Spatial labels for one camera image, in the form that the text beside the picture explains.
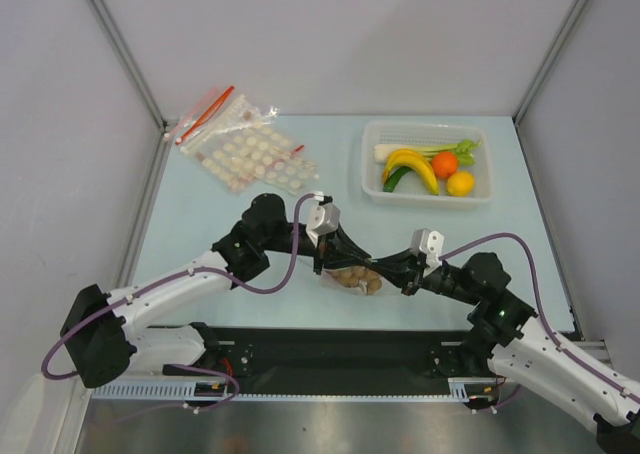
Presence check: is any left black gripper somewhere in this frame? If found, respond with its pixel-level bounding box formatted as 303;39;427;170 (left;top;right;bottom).
260;221;369;275

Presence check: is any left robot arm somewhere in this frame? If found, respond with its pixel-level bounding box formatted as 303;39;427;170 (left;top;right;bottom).
56;193;371;388

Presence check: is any brown longan bunch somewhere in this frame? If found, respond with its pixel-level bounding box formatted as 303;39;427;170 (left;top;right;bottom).
329;266;383;296

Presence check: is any orange fruit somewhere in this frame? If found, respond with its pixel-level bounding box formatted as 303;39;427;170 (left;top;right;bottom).
431;151;459;180

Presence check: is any red zipper clear bag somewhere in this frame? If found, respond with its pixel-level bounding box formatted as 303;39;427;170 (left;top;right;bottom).
162;86;280;156

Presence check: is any yellow banana bunch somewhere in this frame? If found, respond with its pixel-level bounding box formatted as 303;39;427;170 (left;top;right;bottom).
382;149;440;195

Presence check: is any right aluminium frame post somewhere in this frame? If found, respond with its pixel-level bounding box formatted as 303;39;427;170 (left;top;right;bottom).
512;0;592;129

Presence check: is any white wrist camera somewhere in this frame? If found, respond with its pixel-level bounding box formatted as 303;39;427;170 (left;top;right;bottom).
409;229;444;268
305;191;340;247

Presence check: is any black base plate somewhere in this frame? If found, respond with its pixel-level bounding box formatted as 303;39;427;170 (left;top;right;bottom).
193;323;496;397

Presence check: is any white plastic basket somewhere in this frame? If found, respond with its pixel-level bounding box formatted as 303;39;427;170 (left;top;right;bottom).
361;120;493;210

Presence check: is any white slotted cable duct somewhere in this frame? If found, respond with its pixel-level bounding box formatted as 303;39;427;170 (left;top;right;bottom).
92;379;470;402

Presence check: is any blue zipper clear bag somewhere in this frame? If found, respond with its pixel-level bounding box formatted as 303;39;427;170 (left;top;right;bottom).
320;266;401;298

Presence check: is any polka dot zip bag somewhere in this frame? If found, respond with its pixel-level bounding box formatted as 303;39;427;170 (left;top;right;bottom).
187;122;320;195

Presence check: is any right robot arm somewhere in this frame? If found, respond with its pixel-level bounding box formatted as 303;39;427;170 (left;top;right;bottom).
372;251;639;453

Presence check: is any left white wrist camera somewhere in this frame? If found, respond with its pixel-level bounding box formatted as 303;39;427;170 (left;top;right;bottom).
305;191;340;247

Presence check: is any green cucumber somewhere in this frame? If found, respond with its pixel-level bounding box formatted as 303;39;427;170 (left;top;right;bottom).
383;166;412;193

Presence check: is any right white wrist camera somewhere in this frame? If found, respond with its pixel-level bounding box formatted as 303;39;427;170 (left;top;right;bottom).
409;229;444;268

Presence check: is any aluminium frame post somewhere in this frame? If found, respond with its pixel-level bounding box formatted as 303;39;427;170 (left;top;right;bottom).
512;0;592;129
85;0;167;132

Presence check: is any yellow lemon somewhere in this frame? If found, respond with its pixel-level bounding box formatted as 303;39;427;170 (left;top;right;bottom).
446;171;475;197

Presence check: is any green celery stalk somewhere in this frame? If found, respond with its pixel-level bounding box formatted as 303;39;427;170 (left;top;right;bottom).
373;139;482;166

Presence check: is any left aluminium frame post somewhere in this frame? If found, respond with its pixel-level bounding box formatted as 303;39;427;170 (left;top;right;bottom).
85;0;167;132

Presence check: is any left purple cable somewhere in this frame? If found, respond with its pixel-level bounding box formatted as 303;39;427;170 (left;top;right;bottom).
40;191;326;423

